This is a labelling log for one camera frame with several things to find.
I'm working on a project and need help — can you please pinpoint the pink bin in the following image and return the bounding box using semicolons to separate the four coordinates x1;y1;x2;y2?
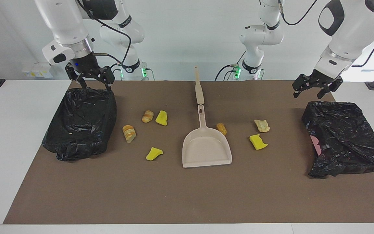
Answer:
310;135;322;156

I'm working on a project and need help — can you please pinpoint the orange striped pastry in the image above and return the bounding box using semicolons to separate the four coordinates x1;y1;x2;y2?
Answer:
254;119;270;133

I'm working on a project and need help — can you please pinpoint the black base cable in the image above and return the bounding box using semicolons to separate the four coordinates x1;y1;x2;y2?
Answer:
111;63;124;78
215;50;249;81

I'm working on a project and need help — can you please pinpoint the white wall socket box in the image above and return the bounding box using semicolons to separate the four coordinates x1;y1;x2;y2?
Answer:
22;62;54;78

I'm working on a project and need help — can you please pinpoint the brown table mat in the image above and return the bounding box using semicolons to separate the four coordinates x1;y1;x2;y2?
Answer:
3;80;374;225

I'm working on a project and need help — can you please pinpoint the black trash bag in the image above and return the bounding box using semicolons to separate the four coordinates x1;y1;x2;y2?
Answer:
42;87;117;162
301;101;374;178

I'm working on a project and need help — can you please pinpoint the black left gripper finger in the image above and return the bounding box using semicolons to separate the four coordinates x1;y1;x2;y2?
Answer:
317;77;344;100
292;74;315;99

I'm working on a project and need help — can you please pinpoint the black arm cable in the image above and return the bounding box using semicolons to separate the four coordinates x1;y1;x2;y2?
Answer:
75;0;132;70
278;0;374;68

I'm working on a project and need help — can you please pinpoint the beige plastic dustpan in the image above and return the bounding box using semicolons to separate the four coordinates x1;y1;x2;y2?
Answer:
182;104;232;168

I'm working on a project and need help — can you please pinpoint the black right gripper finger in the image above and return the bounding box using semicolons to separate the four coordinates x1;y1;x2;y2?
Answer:
65;63;88;89
97;66;116;91

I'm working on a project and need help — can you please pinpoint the striped croissant with pale end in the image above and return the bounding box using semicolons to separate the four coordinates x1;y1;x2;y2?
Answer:
122;125;137;144

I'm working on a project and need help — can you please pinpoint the yellow sponge piece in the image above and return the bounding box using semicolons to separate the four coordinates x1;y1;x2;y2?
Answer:
146;147;164;161
155;110;168;126
249;134;268;150

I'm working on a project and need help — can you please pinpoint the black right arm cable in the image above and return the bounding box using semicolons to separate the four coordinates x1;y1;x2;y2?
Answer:
75;0;132;70

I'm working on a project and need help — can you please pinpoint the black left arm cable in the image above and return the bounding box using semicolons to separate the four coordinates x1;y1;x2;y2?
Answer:
278;0;374;68

